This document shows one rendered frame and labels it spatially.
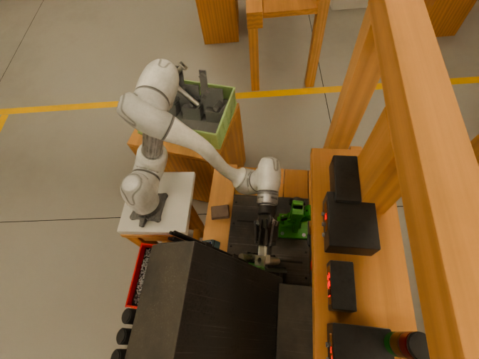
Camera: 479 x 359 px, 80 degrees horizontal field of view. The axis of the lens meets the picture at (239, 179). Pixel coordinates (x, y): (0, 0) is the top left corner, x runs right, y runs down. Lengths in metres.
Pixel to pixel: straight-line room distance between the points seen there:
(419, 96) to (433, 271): 0.32
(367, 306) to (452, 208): 0.42
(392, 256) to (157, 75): 0.95
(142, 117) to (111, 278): 1.89
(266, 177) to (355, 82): 0.48
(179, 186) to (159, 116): 0.77
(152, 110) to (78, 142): 2.55
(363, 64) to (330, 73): 2.57
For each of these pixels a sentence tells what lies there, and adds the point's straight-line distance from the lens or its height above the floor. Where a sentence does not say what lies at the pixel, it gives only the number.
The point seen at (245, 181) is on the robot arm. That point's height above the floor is 1.23.
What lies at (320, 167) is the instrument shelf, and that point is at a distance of 0.98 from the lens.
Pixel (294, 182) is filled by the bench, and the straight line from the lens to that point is 1.69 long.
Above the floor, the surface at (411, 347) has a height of 1.73.
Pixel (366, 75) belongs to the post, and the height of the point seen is 1.67.
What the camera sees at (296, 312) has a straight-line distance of 1.14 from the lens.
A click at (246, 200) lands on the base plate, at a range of 1.61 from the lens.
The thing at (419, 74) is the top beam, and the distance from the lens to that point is 0.71.
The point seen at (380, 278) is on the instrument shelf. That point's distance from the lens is 0.90.
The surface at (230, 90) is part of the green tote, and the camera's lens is 2.06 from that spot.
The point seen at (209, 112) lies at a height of 0.92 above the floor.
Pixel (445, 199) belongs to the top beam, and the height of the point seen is 1.94.
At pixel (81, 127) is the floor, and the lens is 3.67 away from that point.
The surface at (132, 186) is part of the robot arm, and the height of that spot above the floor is 1.17.
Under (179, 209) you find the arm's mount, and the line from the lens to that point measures 1.66.
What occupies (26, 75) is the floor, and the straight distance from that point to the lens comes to 4.77.
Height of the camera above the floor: 2.37
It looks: 62 degrees down
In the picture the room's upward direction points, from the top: 10 degrees counter-clockwise
